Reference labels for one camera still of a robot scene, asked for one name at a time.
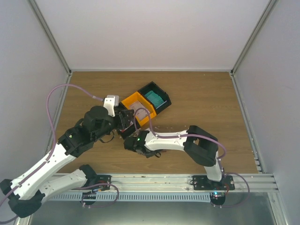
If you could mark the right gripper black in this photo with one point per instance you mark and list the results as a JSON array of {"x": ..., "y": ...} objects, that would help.
[{"x": 151, "y": 155}]

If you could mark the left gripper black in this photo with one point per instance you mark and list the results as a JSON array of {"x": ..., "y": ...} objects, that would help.
[{"x": 123, "y": 121}]

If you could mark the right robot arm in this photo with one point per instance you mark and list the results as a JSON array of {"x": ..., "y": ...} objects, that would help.
[{"x": 198, "y": 144}]

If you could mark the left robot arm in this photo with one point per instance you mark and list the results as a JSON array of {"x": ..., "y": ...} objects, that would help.
[{"x": 28, "y": 192}]

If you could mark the white pink cards stack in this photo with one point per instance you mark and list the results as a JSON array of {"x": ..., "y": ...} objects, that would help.
[{"x": 142, "y": 111}]

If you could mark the green cards stack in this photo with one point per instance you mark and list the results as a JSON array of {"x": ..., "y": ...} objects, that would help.
[{"x": 154, "y": 98}]

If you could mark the orange bin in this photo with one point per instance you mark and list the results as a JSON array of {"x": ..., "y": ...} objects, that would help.
[{"x": 138, "y": 97}]

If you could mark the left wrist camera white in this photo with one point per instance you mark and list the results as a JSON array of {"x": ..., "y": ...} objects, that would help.
[{"x": 110, "y": 102}]

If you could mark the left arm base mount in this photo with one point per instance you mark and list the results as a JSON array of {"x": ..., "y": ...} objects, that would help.
[{"x": 99, "y": 179}]

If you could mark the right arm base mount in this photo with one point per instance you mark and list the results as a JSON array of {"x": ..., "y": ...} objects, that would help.
[{"x": 201, "y": 182}]

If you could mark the grey slotted cable duct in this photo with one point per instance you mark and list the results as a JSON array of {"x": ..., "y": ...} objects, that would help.
[{"x": 133, "y": 197}]

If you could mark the aluminium rail frame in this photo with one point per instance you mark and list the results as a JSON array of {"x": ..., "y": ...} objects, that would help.
[{"x": 254, "y": 201}]

